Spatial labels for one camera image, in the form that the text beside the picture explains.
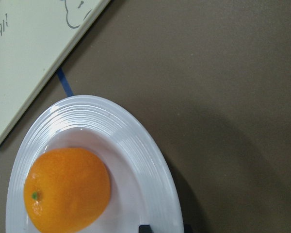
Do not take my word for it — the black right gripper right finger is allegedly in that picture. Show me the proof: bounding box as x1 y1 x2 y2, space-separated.
184 224 193 233

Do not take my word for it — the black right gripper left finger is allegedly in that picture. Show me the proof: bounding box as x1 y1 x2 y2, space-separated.
138 225 152 233

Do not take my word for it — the white ribbed plate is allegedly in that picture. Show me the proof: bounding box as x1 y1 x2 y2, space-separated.
5 95 184 233

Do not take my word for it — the orange fruit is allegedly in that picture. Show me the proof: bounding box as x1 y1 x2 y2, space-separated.
23 148 111 233

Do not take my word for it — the cream bear tray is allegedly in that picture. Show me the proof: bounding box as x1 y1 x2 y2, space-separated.
0 0 108 144

